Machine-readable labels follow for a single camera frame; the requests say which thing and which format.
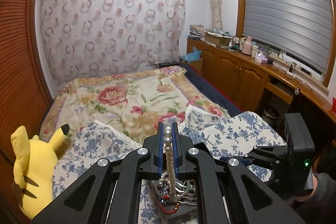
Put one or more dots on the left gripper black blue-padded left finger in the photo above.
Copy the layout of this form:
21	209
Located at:
102	174

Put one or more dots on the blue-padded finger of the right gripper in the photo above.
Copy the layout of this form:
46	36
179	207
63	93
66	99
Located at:
236	160

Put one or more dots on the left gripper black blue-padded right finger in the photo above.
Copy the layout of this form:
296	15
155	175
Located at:
228	193

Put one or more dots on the purple crystal hair comb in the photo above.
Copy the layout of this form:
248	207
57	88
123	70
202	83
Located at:
185	193

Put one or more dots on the black jewelry box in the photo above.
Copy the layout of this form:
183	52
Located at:
181	212

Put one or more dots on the person's hand on gripper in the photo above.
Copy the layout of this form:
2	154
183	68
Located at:
308	191

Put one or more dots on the blue floral white blanket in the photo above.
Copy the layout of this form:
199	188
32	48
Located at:
235	136

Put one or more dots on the wooden sideboard cabinet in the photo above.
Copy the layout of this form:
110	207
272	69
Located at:
241	79

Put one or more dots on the yellow Pikachu plush toy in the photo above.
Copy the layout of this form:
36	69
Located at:
34	168

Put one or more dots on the pink floral bedspread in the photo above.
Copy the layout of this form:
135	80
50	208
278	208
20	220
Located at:
133	104

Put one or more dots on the pink tissue box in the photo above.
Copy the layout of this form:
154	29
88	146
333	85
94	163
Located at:
260	58

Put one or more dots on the pink thermos jug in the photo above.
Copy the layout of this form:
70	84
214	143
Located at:
247	46

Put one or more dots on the blue bag by bed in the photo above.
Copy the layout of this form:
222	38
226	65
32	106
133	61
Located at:
195	55

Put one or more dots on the cardboard box on cabinet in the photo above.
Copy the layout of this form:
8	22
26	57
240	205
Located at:
217	39

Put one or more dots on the wooden louvered wardrobe door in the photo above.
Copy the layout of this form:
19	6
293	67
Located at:
24	94

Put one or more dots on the grey window roller blind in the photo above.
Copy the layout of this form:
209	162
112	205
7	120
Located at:
299	27

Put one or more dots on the circle patterned sheer curtain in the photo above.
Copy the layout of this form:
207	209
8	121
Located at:
88	38

